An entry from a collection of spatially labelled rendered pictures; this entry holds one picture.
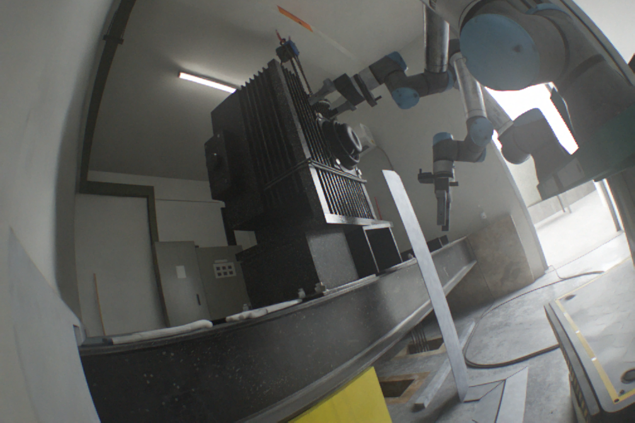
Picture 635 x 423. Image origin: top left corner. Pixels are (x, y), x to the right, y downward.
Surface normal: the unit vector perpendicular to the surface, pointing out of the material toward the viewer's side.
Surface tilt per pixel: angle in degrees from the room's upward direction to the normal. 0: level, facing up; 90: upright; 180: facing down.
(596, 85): 73
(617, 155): 90
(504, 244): 90
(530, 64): 147
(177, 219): 90
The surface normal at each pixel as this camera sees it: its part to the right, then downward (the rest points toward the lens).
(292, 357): 0.69, -0.45
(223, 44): 0.29, 0.89
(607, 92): -0.79, -0.29
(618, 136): -0.58, -0.11
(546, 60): 0.20, 0.56
